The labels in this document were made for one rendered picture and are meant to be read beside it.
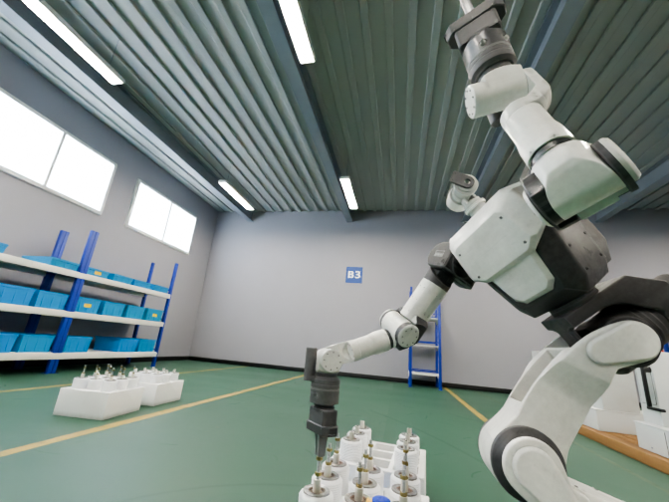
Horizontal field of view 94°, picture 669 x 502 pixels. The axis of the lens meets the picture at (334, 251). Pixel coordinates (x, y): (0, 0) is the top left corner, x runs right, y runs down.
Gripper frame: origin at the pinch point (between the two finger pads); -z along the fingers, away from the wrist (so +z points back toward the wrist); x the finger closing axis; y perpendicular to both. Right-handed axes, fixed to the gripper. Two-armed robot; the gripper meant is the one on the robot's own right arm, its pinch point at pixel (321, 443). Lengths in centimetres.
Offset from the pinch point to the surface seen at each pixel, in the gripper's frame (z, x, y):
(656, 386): 17, 11, 292
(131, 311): 55, -544, -44
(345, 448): -15, -36, 37
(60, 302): 53, -462, -127
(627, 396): 3, -25, 358
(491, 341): 62, -295, 596
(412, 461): -15, -15, 55
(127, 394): -22, -222, -38
